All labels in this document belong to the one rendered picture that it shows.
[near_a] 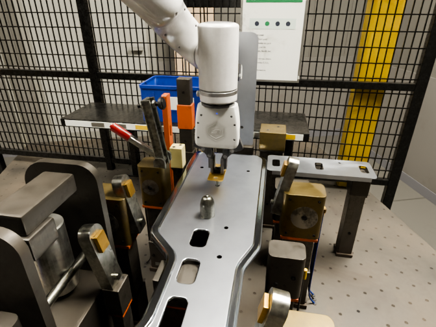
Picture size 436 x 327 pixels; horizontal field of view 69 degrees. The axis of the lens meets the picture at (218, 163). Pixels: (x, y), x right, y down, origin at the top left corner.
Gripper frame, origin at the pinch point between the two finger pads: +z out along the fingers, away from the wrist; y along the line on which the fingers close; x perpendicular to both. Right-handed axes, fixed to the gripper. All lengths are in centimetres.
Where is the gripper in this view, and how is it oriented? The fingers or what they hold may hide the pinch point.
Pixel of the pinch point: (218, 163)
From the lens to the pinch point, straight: 77.4
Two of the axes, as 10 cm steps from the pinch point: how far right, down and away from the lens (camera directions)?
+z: 0.0, 8.9, 4.5
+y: 9.9, 0.8, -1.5
